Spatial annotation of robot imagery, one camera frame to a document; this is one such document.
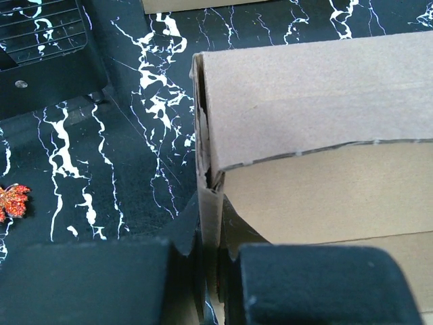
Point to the closed brown cardboard box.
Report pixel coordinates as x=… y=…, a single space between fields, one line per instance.
x=164 y=6

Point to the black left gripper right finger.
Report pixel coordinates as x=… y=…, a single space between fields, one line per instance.
x=263 y=283

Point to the small orange flower toy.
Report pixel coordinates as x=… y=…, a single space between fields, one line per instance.
x=13 y=201

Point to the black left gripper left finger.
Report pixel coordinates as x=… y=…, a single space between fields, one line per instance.
x=157 y=280

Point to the black wire tray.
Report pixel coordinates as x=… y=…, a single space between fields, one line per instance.
x=48 y=56

